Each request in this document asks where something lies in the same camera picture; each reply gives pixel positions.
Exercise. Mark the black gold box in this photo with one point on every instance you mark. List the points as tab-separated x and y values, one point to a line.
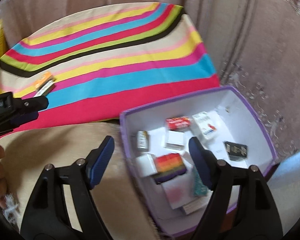
236	152

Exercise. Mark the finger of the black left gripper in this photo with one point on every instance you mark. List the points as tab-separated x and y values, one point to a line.
27	110

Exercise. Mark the small white cube box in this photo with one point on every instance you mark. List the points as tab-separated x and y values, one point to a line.
145	165

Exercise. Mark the red box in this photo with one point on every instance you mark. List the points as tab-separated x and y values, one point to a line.
178	123

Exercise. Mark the purple storage box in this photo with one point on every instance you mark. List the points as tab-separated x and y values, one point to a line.
241	140

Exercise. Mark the white red-blue logo box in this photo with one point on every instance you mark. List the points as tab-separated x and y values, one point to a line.
205	125

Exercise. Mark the white plastic-wrapped box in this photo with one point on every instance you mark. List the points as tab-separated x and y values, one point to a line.
175	140

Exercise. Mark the white pink flat box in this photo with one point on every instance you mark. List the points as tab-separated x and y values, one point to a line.
179	190

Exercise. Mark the teal blue box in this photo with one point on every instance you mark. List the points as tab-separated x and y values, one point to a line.
199	189

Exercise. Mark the white flat printed box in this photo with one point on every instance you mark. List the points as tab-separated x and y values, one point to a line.
46	89

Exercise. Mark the beige velvet cushion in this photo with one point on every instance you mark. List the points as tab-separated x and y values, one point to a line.
28	152

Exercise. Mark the orange box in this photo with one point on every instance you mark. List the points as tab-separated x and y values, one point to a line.
46	77

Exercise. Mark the colourful striped cloth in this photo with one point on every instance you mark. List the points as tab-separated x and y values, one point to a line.
107	60

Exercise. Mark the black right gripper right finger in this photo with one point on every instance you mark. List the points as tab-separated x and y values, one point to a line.
256	217

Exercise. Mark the rainbow striped box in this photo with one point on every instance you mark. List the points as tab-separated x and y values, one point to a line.
168	167

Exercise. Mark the grey silver box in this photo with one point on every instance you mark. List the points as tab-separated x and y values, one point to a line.
142	141

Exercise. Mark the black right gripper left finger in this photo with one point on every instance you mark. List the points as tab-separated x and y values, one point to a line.
46	215

